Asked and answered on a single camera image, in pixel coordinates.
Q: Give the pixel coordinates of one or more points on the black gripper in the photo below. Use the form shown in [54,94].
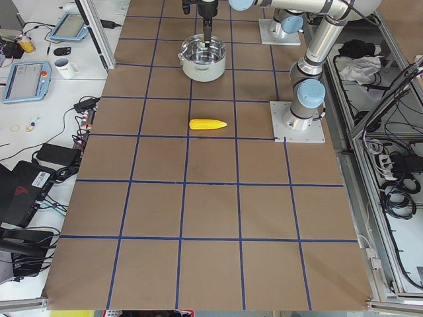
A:
[207,9]

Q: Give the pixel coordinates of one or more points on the yellow cup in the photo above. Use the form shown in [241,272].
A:
[26,44]

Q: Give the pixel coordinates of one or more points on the yellow corn cob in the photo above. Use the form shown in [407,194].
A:
[206,124]

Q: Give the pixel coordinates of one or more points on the aluminium frame post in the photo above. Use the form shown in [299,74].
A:
[91,18]

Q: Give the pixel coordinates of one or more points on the white mug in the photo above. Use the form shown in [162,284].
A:
[67,69]

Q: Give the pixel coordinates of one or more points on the pale green electric pot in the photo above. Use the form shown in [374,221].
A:
[202,73]

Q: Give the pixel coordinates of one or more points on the far blue teach pendant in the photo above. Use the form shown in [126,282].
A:
[70,28]

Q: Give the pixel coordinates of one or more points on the near blue teach pendant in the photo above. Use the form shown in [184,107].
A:
[27,82]

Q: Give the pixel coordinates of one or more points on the black laptop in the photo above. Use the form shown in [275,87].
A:
[33,182]

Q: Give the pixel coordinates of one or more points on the white crumpled cloth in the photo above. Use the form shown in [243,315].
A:
[361,70]

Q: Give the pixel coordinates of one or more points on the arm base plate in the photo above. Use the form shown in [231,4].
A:
[290,129]
[285,33]

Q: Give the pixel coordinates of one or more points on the black cloth bundle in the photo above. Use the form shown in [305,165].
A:
[356,49]

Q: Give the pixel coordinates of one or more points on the small black power brick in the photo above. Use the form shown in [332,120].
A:
[85,105]

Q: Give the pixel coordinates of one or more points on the black power adapter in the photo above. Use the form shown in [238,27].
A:
[58,155]

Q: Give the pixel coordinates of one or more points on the blue teach pendant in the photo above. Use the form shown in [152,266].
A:
[27,82]
[70,28]

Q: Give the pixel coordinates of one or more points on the power strip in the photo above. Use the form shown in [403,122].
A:
[84,125]

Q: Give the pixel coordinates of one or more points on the glass pot lid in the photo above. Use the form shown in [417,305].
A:
[194,50]

